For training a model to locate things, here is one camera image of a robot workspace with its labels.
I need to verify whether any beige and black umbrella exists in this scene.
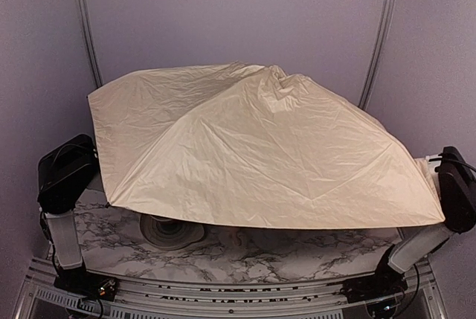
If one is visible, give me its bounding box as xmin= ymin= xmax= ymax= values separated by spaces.
xmin=88 ymin=62 xmax=445 ymax=230

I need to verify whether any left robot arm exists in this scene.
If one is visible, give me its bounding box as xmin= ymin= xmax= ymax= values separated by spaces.
xmin=37 ymin=134 xmax=118 ymax=301

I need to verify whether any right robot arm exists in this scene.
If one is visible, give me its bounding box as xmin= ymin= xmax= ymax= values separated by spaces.
xmin=340 ymin=146 xmax=475 ymax=303

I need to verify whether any grey collapsed silicone lid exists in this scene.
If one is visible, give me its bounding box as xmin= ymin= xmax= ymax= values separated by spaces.
xmin=139 ymin=214 xmax=205 ymax=251

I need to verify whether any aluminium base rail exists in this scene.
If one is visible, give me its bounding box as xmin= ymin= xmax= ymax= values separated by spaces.
xmin=13 ymin=258 xmax=448 ymax=318

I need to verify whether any right aluminium frame post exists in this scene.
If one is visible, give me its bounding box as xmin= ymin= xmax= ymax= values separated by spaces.
xmin=358 ymin=0 xmax=396 ymax=111

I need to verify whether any aluminium frame post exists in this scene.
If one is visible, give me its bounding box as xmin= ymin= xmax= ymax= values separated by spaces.
xmin=358 ymin=0 xmax=396 ymax=111
xmin=77 ymin=0 xmax=103 ymax=89

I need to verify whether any left aluminium frame post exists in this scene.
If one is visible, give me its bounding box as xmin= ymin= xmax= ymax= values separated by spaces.
xmin=77 ymin=0 xmax=103 ymax=89

